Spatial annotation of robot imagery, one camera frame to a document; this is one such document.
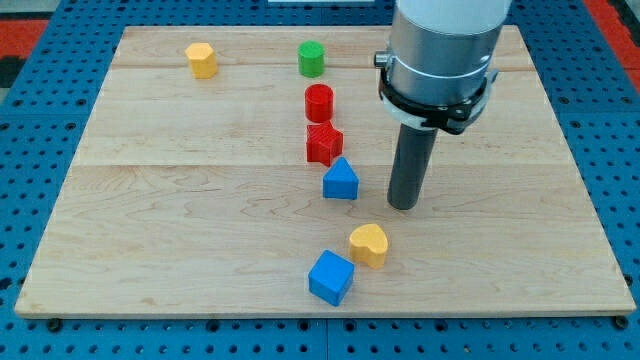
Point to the blue triangle block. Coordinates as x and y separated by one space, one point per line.
340 181

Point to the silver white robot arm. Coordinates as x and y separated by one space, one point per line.
434 72

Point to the red star block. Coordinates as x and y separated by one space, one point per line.
323 143

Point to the yellow heart block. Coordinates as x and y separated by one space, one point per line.
369 244

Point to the red cylinder block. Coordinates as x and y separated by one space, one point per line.
319 103

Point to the light wooden board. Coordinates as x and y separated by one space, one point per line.
192 198

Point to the blue cube block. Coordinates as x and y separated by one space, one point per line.
331 277

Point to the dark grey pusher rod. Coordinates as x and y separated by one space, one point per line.
411 160

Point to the green cylinder block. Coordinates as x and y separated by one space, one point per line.
311 59

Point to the yellow hexagon block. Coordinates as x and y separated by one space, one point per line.
202 60

